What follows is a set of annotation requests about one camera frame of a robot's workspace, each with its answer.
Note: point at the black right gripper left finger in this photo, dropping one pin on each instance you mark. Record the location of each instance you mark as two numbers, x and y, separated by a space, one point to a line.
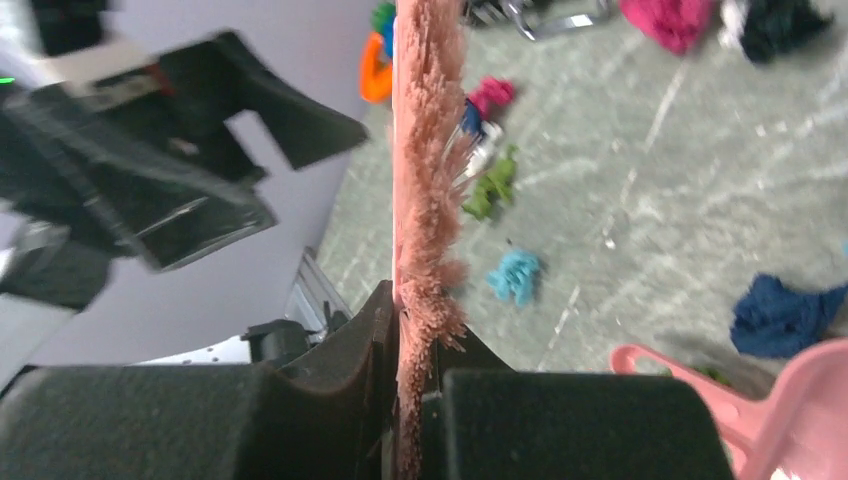
318 417

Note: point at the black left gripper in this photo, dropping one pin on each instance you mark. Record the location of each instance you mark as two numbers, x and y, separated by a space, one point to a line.
140 163

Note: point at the magenta paper scrap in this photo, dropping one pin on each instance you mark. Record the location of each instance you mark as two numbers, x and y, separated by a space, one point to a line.
491 95
675 25

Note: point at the white paper scrap left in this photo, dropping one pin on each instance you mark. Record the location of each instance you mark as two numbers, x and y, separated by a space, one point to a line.
484 147

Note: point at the navy paper scrap by dustpan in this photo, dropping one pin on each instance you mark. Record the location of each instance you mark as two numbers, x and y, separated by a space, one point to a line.
772 321

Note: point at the white paper scrap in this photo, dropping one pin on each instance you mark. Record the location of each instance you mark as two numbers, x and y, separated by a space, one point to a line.
484 147
733 15

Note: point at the aluminium frame rail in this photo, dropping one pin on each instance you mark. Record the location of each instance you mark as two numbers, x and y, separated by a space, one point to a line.
314 302

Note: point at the pink plastic dustpan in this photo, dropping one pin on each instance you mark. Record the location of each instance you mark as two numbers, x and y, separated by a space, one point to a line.
798 432

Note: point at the black paper scrap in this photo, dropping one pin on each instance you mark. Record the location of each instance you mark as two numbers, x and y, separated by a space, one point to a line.
777 27

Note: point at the green blue toy bricks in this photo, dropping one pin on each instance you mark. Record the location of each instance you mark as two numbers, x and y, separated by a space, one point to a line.
382 22

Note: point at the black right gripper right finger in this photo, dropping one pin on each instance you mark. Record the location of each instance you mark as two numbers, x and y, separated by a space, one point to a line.
485 420

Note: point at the orange curved toy piece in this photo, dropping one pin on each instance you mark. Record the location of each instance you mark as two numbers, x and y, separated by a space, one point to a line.
375 79

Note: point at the magenta paper scrap left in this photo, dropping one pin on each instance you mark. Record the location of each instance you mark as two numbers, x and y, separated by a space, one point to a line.
491 95

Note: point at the green paper scrap under dustpan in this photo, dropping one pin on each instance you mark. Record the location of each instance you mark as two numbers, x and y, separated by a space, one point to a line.
714 374

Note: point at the teal paper scrap centre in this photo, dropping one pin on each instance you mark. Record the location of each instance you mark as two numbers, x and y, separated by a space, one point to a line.
515 277

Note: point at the navy paper scrap left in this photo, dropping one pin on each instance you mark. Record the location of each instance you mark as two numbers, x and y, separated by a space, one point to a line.
471 123

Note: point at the pink hand brush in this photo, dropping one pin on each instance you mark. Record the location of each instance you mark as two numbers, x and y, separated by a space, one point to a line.
429 154

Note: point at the black poker chip case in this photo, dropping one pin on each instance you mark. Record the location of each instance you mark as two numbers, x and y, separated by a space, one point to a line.
529 18

